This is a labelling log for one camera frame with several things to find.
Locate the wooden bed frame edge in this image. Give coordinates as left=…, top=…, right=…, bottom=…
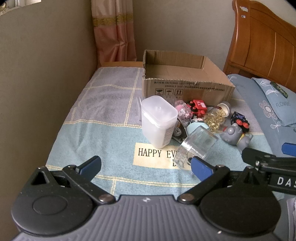
left=101, top=61, right=144, bottom=68

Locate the light blue round case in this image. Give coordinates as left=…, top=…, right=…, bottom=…
left=186, top=120, right=210, bottom=136

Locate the white plastic container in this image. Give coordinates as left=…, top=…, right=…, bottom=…
left=141, top=96, right=178, bottom=149

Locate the wooden headboard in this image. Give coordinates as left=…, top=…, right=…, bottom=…
left=222, top=0, right=296, bottom=90

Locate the pink curtain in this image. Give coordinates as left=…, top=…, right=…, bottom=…
left=91, top=0, right=137, bottom=63

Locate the clear plastic jar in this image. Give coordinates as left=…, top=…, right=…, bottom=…
left=173, top=126, right=219, bottom=171

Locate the brown cardboard box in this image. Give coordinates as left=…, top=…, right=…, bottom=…
left=142, top=49, right=236, bottom=105

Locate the dark patterned pouch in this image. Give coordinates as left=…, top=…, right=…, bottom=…
left=270, top=81, right=288, bottom=99

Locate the pink figure keychain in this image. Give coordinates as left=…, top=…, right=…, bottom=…
left=174, top=100, right=192, bottom=121

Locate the grey toy animal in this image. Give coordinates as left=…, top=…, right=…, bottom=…
left=219, top=123, right=253, bottom=154

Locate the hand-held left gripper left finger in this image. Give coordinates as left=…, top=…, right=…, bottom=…
left=31, top=156, right=116, bottom=205

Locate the correction tape dispenser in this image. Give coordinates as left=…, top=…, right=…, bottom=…
left=171, top=118, right=189, bottom=142

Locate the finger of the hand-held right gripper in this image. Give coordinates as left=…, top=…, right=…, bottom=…
left=282, top=143, right=296, bottom=157
left=241, top=147, right=278, bottom=166

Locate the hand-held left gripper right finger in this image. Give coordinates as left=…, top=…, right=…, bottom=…
left=178, top=156, right=266, bottom=205

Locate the black toy car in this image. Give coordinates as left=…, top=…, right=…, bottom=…
left=231, top=112, right=250, bottom=133

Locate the checked printed blanket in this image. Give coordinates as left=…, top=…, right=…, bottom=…
left=45, top=67, right=285, bottom=200

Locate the red toy train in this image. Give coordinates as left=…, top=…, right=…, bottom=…
left=186, top=100, right=208, bottom=117

